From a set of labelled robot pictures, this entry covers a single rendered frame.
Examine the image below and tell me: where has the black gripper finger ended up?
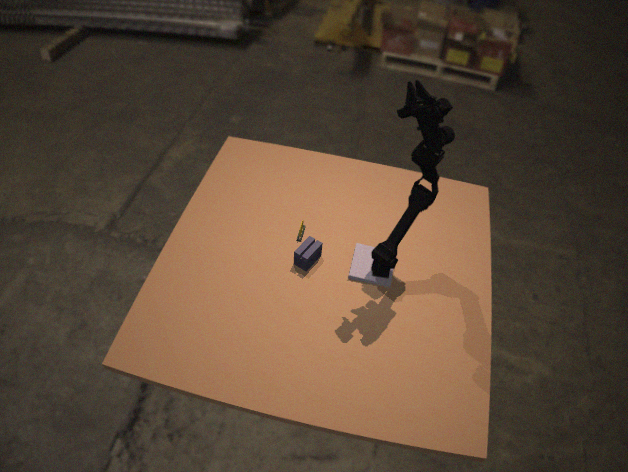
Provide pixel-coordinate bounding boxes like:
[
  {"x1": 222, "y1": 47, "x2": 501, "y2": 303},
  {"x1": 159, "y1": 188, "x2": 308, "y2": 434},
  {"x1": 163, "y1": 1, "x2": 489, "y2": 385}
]
[
  {"x1": 404, "y1": 81, "x2": 423, "y2": 108},
  {"x1": 416, "y1": 80, "x2": 438, "y2": 105}
]

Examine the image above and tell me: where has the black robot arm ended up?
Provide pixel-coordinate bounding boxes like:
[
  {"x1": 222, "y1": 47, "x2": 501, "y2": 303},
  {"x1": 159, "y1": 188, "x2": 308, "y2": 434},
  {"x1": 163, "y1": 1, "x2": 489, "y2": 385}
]
[{"x1": 372, "y1": 99, "x2": 455, "y2": 279}]

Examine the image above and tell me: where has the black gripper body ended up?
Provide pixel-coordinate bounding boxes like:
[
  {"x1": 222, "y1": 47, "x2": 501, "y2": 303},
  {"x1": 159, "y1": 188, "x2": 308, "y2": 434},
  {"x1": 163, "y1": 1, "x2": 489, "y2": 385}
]
[{"x1": 396, "y1": 98, "x2": 445, "y2": 133}]

